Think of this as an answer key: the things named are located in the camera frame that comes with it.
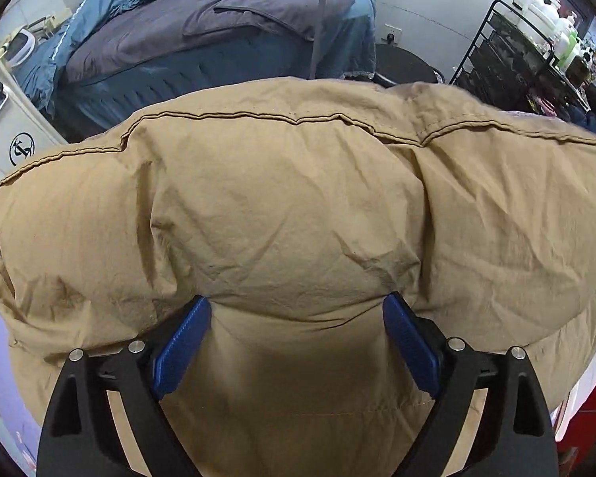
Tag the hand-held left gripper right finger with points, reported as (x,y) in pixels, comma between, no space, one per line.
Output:
(410,340)

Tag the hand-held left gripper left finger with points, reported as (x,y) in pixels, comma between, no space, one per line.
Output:
(184,343)

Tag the purple printed blanket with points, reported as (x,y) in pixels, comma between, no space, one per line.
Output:
(5,382)

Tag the red box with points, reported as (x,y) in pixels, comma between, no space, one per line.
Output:
(588,437)

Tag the black round stool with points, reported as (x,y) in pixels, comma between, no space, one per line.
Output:
(402,64)

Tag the blue quilt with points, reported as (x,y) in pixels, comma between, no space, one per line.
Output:
(228,64)

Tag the white standing appliance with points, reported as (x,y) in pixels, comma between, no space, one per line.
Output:
(0,124)

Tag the black metal rack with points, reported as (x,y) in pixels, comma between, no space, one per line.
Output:
(506,54)

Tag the grey blanket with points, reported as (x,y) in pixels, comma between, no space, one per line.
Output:
(179,25)

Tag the green plastic bottle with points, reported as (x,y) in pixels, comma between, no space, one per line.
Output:
(568,47)

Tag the white wall socket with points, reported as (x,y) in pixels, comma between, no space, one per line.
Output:
(392,33)

